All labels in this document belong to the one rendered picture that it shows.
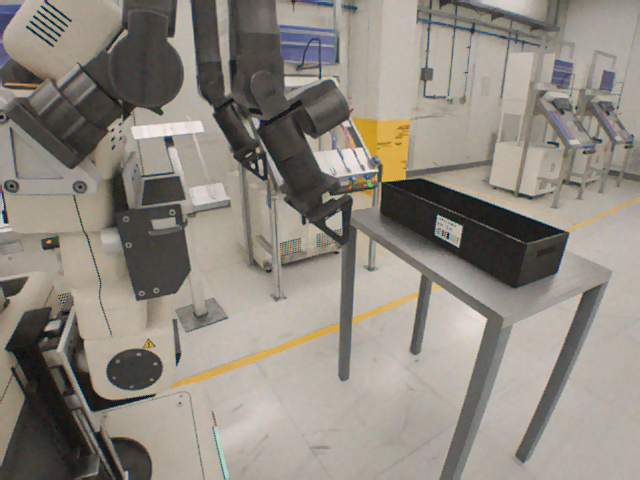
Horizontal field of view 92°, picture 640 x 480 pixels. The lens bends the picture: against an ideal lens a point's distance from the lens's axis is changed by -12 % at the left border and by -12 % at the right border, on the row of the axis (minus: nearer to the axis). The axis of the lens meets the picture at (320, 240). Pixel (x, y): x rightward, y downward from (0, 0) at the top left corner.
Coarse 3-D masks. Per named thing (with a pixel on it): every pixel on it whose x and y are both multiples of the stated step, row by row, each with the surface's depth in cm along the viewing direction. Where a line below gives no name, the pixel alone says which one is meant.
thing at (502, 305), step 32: (352, 224) 119; (384, 224) 113; (352, 256) 129; (416, 256) 91; (448, 256) 91; (576, 256) 91; (352, 288) 135; (448, 288) 80; (480, 288) 76; (512, 288) 76; (544, 288) 76; (576, 288) 77; (416, 320) 163; (512, 320) 68; (576, 320) 91; (416, 352) 169; (480, 352) 74; (576, 352) 93; (480, 384) 75; (480, 416) 80; (544, 416) 104
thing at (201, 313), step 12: (192, 228) 177; (192, 240) 179; (192, 252) 181; (192, 264) 183; (192, 276) 186; (192, 288) 188; (192, 300) 196; (204, 300) 195; (180, 312) 200; (192, 312) 200; (204, 312) 197; (216, 312) 200; (192, 324) 190; (204, 324) 190
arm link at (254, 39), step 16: (240, 0) 37; (256, 0) 38; (272, 0) 39; (240, 16) 38; (256, 16) 38; (272, 16) 39; (240, 32) 38; (256, 32) 39; (272, 32) 39; (240, 48) 39; (256, 48) 39; (272, 48) 40; (240, 64) 39; (256, 64) 40; (272, 64) 41; (240, 80) 40; (240, 96) 42
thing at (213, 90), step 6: (210, 84) 76; (216, 84) 77; (210, 90) 77; (216, 90) 77; (210, 96) 77; (216, 96) 78; (222, 96) 78; (228, 96) 80; (210, 102) 84; (216, 102) 78; (222, 102) 79; (246, 108) 83; (246, 114) 84
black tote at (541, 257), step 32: (384, 192) 119; (416, 192) 127; (448, 192) 113; (416, 224) 106; (448, 224) 93; (480, 224) 83; (512, 224) 92; (544, 224) 83; (480, 256) 84; (512, 256) 75; (544, 256) 76
